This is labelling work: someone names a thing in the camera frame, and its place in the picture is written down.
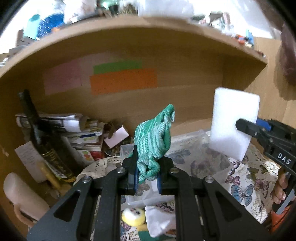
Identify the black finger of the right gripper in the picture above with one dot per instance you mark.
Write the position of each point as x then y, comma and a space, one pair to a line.
251, 129

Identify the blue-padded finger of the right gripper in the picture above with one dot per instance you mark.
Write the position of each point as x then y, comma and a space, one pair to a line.
263, 123

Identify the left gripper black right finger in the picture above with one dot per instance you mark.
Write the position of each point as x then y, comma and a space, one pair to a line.
204, 209

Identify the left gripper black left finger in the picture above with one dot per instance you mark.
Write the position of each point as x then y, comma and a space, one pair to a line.
90, 210

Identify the white foam sponge block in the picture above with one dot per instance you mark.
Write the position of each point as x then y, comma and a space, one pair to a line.
229, 106

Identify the yellow white plush toy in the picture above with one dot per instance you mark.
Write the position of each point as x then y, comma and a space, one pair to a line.
133, 216

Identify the green striped knit cloth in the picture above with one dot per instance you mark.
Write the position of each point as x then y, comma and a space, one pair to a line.
153, 139

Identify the person's right hand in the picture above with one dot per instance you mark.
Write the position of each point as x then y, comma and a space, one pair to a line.
281, 184

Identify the butterfly print lace tablecloth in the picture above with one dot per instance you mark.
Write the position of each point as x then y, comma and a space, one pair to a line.
253, 178

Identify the wooden cylinder stick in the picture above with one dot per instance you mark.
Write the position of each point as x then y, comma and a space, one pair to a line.
49, 175

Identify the clear plastic storage box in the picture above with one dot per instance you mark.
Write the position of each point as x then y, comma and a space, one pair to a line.
191, 153

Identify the dark wine bottle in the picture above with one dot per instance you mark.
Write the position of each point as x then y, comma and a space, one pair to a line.
48, 143

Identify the stack of papers and books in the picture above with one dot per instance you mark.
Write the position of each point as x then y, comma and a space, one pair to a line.
82, 135

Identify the small white cardboard box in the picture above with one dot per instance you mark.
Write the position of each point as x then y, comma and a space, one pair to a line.
118, 135

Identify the white handwritten note card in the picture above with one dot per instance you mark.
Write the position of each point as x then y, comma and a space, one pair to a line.
30, 158

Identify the orange paper note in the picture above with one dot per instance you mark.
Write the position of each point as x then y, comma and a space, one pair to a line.
125, 80

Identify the pink paper note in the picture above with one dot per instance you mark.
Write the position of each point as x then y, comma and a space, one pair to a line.
62, 78

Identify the green paper note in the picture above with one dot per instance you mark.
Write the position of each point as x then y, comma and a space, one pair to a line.
116, 66

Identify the white drawstring pouch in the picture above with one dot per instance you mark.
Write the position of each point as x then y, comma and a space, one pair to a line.
160, 219

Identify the pink mug with handle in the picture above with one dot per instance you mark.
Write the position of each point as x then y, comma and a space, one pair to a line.
28, 205

